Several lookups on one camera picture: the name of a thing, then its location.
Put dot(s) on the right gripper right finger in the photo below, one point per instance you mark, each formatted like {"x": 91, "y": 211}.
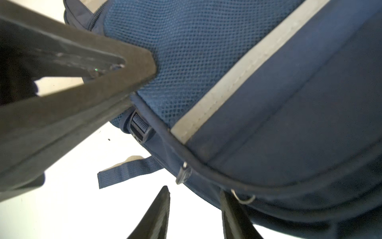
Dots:
{"x": 236, "y": 224}

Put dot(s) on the navy blue student backpack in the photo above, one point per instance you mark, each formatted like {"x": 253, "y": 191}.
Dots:
{"x": 277, "y": 103}

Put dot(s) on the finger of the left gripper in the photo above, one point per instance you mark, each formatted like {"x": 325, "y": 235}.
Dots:
{"x": 58, "y": 85}

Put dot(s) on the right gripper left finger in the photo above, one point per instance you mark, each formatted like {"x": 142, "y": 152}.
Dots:
{"x": 154, "y": 224}

